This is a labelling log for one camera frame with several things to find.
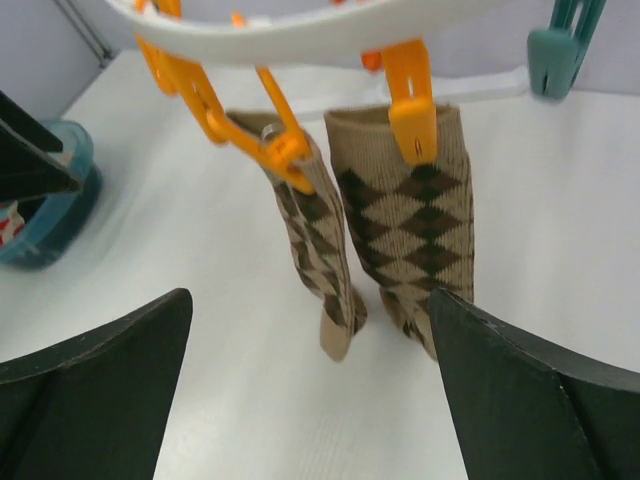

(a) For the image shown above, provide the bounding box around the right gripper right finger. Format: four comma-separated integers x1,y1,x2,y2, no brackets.
429,289,639,479

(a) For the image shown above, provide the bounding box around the white round clip hanger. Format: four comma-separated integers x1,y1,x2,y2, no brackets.
107,1,509,65

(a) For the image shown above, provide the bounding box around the teal clothes peg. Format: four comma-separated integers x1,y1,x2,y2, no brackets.
527,0,606,101

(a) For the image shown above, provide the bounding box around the red white sock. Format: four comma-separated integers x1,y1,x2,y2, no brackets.
0,201,25,246

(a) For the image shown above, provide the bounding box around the orange clothes peg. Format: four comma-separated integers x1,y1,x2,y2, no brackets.
135,35,314,194
361,39,438,166

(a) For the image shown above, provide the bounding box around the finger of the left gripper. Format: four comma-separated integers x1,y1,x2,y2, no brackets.
1,92,82,203

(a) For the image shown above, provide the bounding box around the brown checkered sock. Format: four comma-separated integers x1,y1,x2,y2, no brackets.
225,109,369,364
324,104,475,358

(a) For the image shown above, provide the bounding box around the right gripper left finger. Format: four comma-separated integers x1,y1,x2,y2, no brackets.
1,288,193,480

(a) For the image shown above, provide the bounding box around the teal plastic basket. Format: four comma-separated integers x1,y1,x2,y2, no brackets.
1,120,102,270

